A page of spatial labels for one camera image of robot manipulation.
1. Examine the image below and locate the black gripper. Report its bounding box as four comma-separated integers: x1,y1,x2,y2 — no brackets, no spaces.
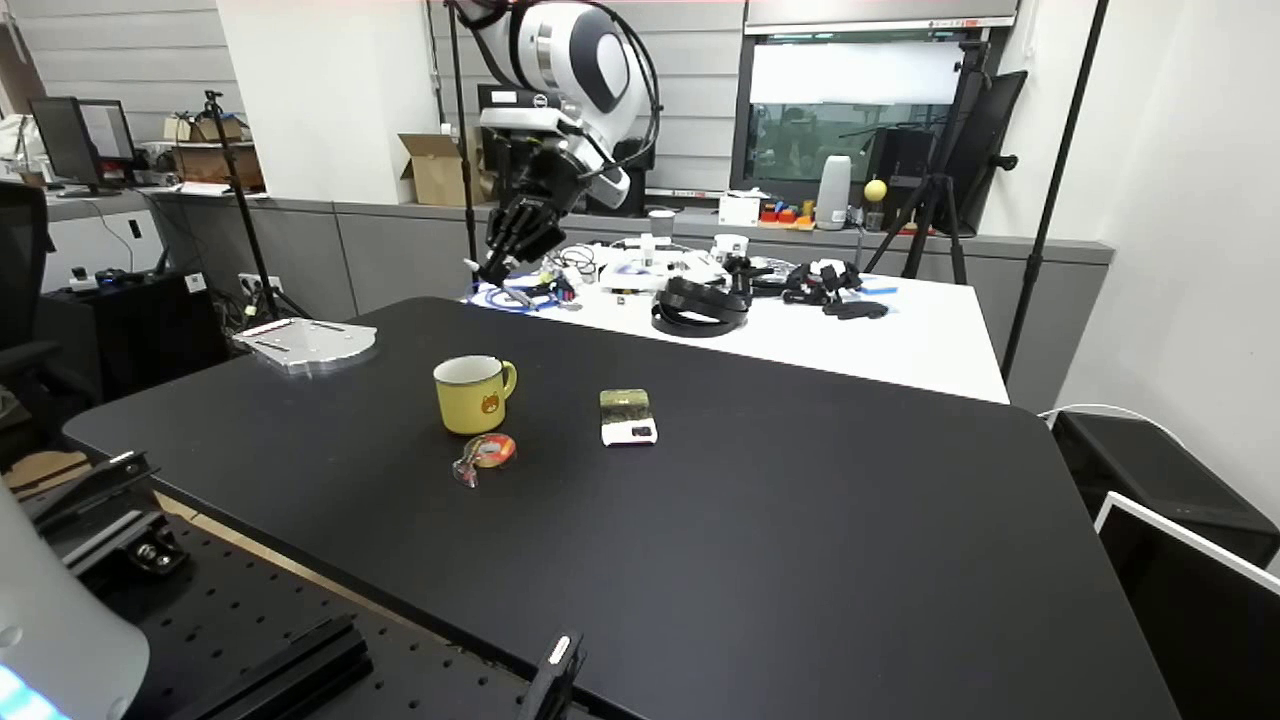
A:
477,142,592,284

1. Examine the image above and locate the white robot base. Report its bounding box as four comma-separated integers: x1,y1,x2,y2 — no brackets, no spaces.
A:
0,488,154,720

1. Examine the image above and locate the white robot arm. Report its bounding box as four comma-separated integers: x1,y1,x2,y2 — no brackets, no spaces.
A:
445,0,666,284

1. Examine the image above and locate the yellow ceramic cup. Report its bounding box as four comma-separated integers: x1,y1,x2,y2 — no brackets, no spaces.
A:
434,356,519,436

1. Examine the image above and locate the cardboard box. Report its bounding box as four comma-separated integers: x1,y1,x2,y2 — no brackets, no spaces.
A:
402,131,466,209

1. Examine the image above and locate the olive green small box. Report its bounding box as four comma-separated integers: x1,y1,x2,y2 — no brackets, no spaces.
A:
602,386,652,407

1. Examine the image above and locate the black headset on table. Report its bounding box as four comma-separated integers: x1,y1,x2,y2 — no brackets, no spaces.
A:
652,274,754,337

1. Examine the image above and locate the orange wrapped candy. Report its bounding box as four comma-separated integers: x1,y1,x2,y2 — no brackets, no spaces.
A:
451,433,516,488

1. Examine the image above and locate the white small card box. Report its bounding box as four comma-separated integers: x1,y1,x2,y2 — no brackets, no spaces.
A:
602,414,660,448

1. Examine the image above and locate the black light stand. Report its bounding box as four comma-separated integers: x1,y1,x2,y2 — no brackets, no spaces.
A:
199,88,309,321

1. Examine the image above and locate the white cylinder speaker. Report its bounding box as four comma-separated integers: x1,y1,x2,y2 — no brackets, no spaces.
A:
816,157,851,228

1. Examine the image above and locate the yellow ball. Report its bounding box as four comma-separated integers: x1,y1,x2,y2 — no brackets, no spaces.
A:
863,178,887,202

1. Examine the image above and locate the white table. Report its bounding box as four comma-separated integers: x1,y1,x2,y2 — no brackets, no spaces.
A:
468,244,1007,402

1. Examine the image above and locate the black monitor left desk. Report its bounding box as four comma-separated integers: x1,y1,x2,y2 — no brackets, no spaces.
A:
33,94,136,190

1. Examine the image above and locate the black pole right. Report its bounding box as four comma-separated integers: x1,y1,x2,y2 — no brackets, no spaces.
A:
1002,0,1114,381

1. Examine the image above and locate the black box right floor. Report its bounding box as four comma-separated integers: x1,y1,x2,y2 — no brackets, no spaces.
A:
1051,413,1280,567

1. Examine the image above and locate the black cable bundle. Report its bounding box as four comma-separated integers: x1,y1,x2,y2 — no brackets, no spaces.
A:
779,255,892,324

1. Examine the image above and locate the black camera tripod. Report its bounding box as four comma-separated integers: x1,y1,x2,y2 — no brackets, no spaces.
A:
868,39,1028,284

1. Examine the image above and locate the black mount bottom edge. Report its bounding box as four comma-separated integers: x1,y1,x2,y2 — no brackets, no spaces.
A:
519,630,582,720

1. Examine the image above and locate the black clamp bracket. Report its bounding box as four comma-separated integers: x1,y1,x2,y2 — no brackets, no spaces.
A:
21,452,188,575

